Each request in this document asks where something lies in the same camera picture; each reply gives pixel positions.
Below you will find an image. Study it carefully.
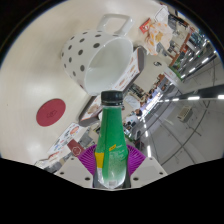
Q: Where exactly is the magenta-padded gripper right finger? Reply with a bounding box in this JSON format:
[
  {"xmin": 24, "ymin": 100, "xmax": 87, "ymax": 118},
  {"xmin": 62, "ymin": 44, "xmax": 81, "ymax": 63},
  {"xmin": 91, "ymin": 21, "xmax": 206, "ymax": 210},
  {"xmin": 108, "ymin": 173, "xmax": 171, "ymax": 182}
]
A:
[{"xmin": 126, "ymin": 143, "xmax": 169, "ymax": 189}]

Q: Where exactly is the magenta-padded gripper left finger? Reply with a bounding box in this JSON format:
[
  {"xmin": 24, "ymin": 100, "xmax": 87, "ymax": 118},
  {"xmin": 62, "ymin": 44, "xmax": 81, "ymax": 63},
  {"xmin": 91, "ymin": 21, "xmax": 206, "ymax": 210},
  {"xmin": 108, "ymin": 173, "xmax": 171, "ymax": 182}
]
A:
[{"xmin": 54, "ymin": 143, "xmax": 99, "ymax": 189}]

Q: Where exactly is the green plastic drink bottle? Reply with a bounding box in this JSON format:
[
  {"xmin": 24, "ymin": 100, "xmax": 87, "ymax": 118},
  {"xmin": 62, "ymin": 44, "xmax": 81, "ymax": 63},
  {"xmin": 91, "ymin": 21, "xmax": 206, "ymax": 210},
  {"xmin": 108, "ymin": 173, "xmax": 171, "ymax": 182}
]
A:
[{"xmin": 92, "ymin": 90, "xmax": 130, "ymax": 190}]

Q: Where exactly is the colourful sticker sheet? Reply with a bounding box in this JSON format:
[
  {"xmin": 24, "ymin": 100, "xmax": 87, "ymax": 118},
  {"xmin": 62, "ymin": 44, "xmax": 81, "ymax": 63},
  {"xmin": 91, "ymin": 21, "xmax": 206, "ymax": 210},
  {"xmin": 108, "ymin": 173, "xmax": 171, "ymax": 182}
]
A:
[{"xmin": 46, "ymin": 122, "xmax": 88, "ymax": 158}]

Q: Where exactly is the flat round red coaster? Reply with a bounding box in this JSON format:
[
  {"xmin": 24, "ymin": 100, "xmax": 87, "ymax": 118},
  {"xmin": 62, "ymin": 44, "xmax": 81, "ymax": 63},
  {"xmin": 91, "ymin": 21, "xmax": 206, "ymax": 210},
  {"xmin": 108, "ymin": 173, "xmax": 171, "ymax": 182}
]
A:
[{"xmin": 35, "ymin": 97, "xmax": 67, "ymax": 128}]

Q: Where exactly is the ceiling air conditioner unit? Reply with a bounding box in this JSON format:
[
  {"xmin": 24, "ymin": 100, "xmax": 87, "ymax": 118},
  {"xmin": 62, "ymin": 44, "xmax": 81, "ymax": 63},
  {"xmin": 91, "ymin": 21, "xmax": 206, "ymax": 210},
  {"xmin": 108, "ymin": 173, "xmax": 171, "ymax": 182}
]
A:
[{"xmin": 176, "ymin": 105, "xmax": 194, "ymax": 123}]

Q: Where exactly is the group of ceiling lights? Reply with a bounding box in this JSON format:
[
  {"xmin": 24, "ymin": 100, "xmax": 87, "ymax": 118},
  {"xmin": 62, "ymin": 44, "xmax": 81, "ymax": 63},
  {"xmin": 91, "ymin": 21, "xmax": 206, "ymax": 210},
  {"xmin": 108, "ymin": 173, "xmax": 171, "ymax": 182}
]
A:
[{"xmin": 143, "ymin": 33, "xmax": 224, "ymax": 158}]

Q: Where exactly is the beige chair with oval hole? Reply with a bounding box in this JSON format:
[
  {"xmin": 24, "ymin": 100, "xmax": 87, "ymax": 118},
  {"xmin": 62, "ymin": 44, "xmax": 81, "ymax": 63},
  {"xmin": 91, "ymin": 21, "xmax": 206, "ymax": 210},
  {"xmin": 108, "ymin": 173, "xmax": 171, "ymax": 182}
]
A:
[{"xmin": 133, "ymin": 54, "xmax": 178, "ymax": 93}]

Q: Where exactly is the brown food tray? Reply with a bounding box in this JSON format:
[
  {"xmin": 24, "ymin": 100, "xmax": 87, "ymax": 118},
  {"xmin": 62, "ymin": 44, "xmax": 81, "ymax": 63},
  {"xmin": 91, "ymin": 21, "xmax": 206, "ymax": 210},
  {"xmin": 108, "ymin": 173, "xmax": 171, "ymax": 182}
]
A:
[{"xmin": 78, "ymin": 46, "xmax": 147, "ymax": 128}]

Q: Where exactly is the white mug with dark dots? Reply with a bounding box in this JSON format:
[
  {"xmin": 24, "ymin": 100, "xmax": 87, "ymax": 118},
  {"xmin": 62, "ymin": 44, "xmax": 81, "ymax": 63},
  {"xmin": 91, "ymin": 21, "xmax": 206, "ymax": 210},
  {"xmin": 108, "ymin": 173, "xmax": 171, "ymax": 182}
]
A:
[{"xmin": 60, "ymin": 13, "xmax": 135, "ymax": 97}]

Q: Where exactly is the paper bag of fries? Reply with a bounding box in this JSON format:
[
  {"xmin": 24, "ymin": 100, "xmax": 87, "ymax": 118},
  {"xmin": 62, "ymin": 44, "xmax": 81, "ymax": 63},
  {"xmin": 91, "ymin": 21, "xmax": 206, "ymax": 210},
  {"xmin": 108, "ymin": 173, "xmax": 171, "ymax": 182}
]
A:
[{"xmin": 146, "ymin": 21, "xmax": 174, "ymax": 56}]

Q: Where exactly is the small red sauce packet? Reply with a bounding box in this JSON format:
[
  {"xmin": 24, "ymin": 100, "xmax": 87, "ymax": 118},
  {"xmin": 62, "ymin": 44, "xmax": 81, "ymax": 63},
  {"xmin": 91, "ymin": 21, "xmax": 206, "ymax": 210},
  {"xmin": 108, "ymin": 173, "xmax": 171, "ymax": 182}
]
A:
[{"xmin": 139, "ymin": 18, "xmax": 153, "ymax": 33}]

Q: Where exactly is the white paper card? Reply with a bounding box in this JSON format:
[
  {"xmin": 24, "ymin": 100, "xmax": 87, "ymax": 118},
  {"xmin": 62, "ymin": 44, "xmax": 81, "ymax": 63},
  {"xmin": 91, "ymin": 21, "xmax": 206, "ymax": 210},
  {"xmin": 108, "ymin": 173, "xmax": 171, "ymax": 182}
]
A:
[{"xmin": 153, "ymin": 6, "xmax": 171, "ymax": 24}]

